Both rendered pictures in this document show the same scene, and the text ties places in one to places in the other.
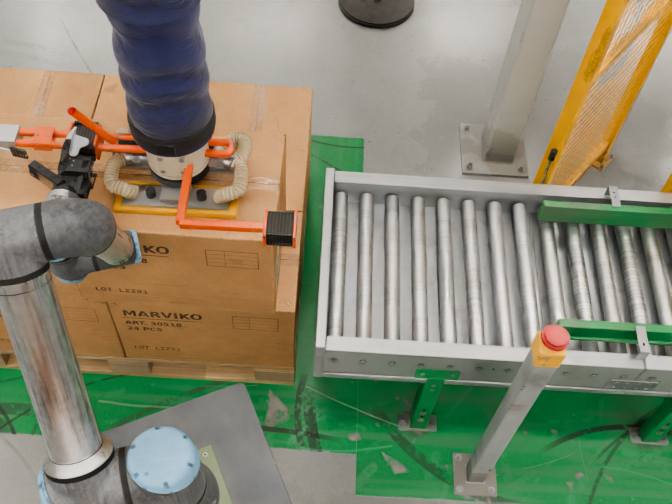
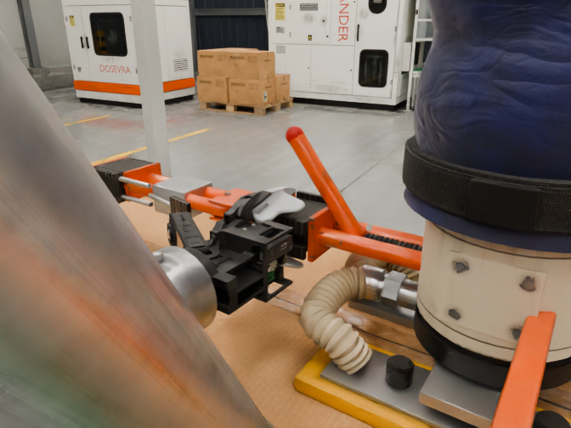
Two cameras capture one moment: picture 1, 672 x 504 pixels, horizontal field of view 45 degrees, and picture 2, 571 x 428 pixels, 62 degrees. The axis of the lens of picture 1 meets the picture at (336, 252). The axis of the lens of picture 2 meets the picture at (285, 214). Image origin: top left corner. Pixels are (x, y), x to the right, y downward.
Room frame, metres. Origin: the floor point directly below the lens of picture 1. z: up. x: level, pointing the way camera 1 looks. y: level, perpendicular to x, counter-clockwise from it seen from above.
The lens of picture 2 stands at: (0.96, 0.39, 1.33)
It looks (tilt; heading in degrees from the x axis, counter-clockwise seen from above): 22 degrees down; 36
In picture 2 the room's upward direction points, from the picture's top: straight up
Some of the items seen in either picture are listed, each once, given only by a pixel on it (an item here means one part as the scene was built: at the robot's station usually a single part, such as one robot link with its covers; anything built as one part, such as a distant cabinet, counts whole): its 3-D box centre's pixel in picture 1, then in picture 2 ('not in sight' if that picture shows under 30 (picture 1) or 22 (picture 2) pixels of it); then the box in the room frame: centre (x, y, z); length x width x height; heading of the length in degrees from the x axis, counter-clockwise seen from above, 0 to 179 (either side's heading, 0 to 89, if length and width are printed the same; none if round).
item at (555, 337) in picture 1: (554, 339); not in sight; (0.98, -0.56, 1.02); 0.07 x 0.07 x 0.04
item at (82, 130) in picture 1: (85, 140); (301, 222); (1.43, 0.71, 1.08); 0.10 x 0.08 x 0.06; 3
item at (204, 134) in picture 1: (171, 117); (524, 169); (1.44, 0.46, 1.20); 0.23 x 0.23 x 0.04
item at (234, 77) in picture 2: not in sight; (245, 79); (6.92, 5.57, 0.45); 1.21 x 1.03 x 0.91; 98
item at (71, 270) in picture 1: (70, 258); not in sight; (1.12, 0.69, 0.97); 0.12 x 0.09 x 0.12; 109
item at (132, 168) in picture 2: not in sight; (128, 177); (1.42, 1.06, 1.08); 0.08 x 0.07 x 0.05; 93
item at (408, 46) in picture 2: not in sight; (411, 56); (8.53, 3.46, 0.81); 0.58 x 0.12 x 0.42; 8
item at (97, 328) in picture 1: (142, 212); not in sight; (1.73, 0.73, 0.34); 1.20 x 1.00 x 0.40; 92
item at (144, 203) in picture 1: (176, 196); (466, 408); (1.35, 0.45, 0.98); 0.34 x 0.10 x 0.05; 93
